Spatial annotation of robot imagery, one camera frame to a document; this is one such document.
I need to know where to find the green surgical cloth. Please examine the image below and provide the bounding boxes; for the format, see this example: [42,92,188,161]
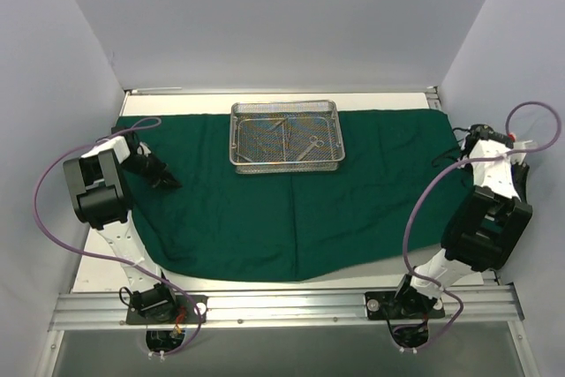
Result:
[126,109,472,283]

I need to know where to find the metal mesh instrument tray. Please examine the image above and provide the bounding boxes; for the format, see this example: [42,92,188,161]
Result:
[229,100,345,175]

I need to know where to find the surgical scissors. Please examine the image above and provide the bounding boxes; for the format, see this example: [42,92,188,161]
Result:
[297,135,324,162]

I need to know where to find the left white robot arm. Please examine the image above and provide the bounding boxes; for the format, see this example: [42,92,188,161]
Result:
[63,127,182,323]

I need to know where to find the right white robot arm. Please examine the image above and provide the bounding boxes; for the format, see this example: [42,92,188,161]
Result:
[392,124,533,318]

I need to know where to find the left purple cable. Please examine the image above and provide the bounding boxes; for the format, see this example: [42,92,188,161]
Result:
[34,117,207,357]

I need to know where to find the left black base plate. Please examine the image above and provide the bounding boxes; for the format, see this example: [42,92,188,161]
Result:
[125,290,208,326]

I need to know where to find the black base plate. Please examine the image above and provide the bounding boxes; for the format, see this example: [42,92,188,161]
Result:
[125,290,208,326]
[364,290,446,320]

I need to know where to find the aluminium right side rail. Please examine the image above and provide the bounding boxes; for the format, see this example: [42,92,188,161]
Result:
[425,87,501,287]

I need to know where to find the aluminium rail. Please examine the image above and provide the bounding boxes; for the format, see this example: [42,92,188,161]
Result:
[49,285,524,331]
[425,87,501,287]

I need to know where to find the aluminium front rail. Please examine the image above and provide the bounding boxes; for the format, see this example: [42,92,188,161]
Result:
[49,285,524,331]

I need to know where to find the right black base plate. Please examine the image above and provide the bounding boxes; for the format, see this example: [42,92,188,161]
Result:
[364,290,446,320]

